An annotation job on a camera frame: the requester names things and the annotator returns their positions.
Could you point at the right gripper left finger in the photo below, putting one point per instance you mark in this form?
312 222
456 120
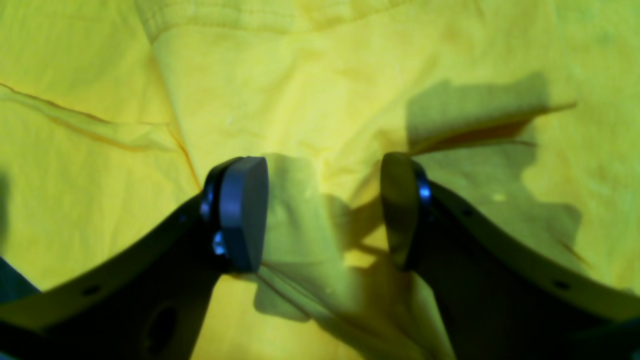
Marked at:
148 302

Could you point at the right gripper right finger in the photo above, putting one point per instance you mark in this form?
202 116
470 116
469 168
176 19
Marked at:
498 298

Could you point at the yellow T-shirt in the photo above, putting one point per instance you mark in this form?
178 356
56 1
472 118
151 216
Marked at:
113 111

